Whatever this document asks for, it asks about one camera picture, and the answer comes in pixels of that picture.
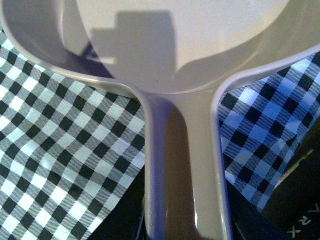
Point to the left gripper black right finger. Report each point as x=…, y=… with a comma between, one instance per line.
x=293, y=210

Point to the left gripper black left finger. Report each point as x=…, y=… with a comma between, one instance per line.
x=125, y=222

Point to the black white checkered cloth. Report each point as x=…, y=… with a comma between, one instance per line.
x=69, y=152

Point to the beige plastic dustpan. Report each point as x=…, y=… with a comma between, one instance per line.
x=177, y=57

